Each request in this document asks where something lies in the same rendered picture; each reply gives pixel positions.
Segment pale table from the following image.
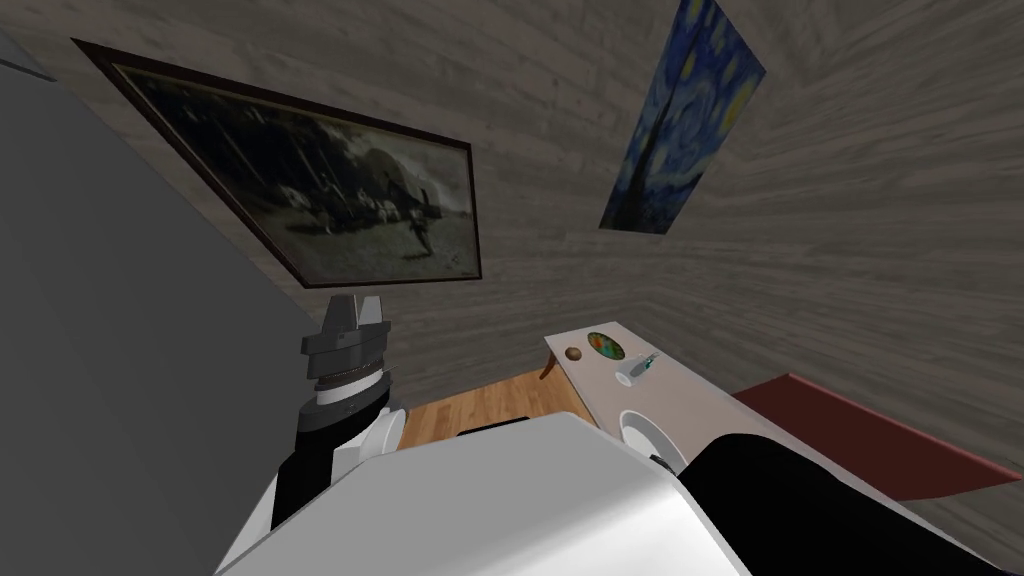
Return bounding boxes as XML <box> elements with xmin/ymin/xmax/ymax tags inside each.
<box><xmin>539</xmin><ymin>321</ymin><xmax>1001</xmax><ymax>576</ymax></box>

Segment dark red flat block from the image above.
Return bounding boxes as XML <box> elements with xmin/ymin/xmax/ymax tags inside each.
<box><xmin>731</xmin><ymin>371</ymin><xmax>1024</xmax><ymax>503</ymax></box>

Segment white and teal bottle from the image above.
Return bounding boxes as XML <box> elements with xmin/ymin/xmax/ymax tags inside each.
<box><xmin>615</xmin><ymin>351</ymin><xmax>662</xmax><ymax>389</ymax></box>

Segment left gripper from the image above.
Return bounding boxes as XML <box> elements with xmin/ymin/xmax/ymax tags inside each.
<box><xmin>299</xmin><ymin>293</ymin><xmax>394</xmax><ymax>381</ymax></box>

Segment dark framed picture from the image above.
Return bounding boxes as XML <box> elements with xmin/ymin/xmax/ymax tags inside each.
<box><xmin>71</xmin><ymin>37</ymin><xmax>484</xmax><ymax>290</ymax></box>

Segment colourful round plate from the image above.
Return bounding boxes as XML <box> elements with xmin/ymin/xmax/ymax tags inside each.
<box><xmin>586</xmin><ymin>331</ymin><xmax>627</xmax><ymax>361</ymax></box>

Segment blue starry painting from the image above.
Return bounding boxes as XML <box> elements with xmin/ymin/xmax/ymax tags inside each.
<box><xmin>598</xmin><ymin>0</ymin><xmax>768</xmax><ymax>237</ymax></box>

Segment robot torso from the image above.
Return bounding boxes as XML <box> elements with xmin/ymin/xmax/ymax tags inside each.
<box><xmin>214</xmin><ymin>411</ymin><xmax>755</xmax><ymax>576</ymax></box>

